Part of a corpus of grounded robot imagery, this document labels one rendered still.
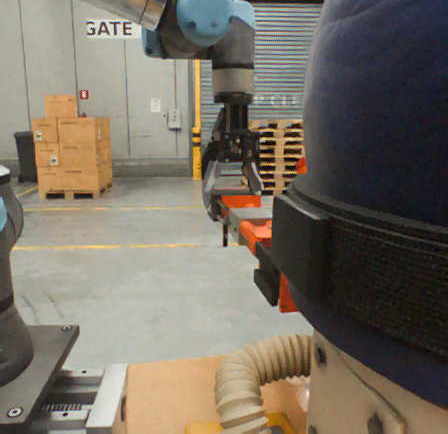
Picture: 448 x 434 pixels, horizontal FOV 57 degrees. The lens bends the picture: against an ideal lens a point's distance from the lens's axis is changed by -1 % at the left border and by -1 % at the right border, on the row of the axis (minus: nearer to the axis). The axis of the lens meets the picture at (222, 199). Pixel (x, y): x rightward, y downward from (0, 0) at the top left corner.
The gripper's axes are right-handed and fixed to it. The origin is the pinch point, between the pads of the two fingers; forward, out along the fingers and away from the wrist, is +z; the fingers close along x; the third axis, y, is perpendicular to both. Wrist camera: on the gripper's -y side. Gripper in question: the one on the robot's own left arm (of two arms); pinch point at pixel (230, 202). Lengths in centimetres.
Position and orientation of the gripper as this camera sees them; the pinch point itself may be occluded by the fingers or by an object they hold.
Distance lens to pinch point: 80.3
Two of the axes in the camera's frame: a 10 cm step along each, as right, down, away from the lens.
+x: 9.8, -0.5, 2.0
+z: 0.1, 9.8, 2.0
